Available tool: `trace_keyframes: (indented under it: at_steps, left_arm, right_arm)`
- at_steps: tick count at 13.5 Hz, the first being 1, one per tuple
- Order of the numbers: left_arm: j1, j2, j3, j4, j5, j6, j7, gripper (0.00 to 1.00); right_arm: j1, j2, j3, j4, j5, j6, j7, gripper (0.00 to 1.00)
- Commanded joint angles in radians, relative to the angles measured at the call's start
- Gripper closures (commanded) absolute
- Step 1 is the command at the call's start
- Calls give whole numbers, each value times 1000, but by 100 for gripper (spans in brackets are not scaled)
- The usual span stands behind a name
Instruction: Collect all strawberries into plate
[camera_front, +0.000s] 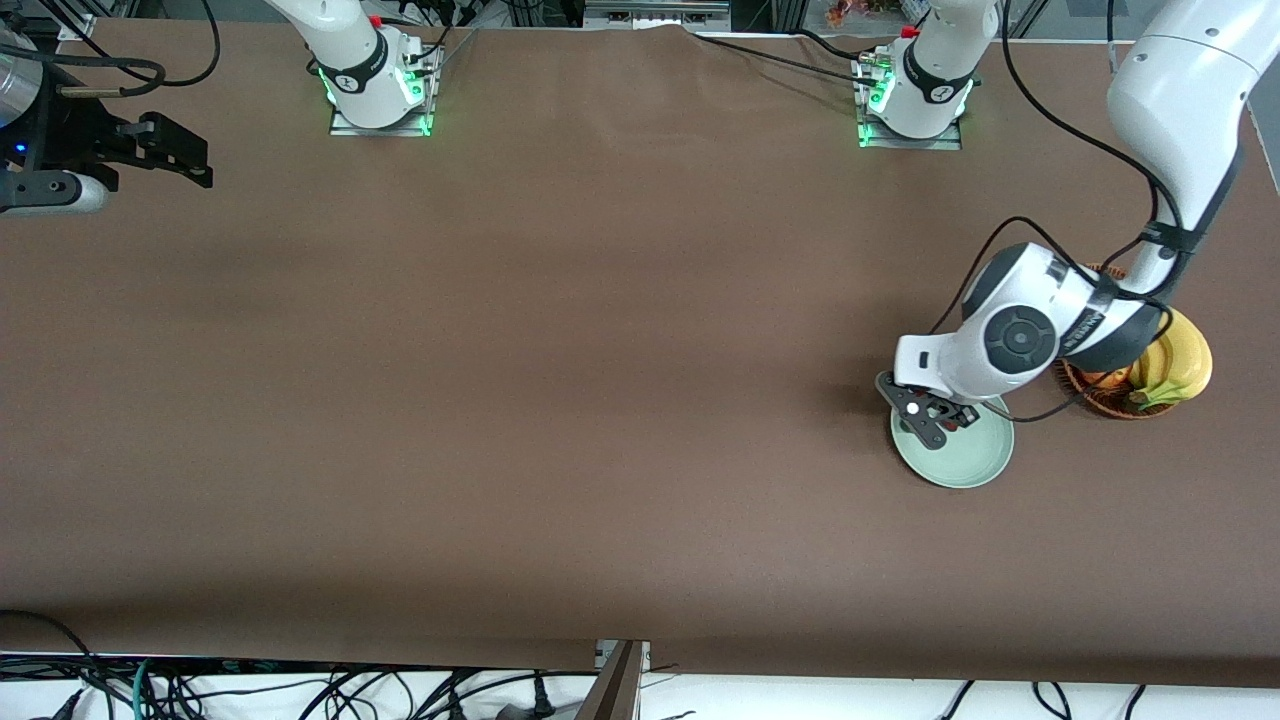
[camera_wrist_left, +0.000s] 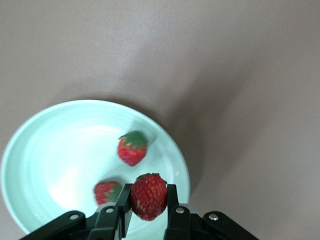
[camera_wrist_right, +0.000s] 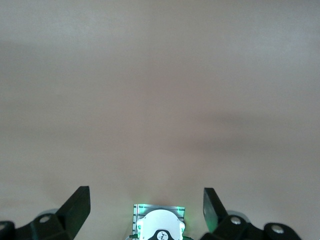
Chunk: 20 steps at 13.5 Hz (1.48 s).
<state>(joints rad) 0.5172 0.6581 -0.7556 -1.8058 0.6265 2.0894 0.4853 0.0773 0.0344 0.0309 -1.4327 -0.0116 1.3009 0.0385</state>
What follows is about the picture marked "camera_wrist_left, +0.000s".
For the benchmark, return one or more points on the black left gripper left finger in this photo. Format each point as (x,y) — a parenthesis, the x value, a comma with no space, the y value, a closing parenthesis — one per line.
(107,222)

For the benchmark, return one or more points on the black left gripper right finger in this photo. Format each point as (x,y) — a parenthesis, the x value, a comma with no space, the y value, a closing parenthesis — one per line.
(182,225)

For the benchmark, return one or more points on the red strawberry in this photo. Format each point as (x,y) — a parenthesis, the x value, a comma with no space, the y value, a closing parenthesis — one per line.
(132,150)
(105,192)
(149,197)

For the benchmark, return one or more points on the pale green round plate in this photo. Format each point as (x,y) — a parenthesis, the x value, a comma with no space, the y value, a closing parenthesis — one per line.
(62,155)

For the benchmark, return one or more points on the brown table cover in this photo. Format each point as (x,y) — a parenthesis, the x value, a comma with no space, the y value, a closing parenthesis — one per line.
(225,75)

